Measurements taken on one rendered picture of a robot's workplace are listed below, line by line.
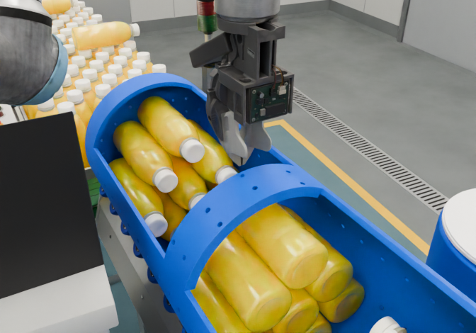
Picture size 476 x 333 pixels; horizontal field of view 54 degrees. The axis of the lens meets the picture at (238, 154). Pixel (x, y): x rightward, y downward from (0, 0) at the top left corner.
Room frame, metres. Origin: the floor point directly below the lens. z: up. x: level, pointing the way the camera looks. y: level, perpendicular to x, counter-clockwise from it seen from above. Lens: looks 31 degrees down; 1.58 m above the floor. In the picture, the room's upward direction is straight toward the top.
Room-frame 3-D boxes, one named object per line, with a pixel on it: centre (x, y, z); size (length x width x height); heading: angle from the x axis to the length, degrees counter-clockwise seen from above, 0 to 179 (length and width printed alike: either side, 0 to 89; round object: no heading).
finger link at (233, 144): (0.53, 0.00, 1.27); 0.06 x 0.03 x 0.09; 30
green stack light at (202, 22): (1.43, 0.09, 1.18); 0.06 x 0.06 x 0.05
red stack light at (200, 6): (1.43, 0.09, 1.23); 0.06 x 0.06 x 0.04
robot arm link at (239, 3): (0.54, -0.01, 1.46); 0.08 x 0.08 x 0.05
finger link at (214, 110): (0.55, 0.02, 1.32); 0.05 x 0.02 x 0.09; 120
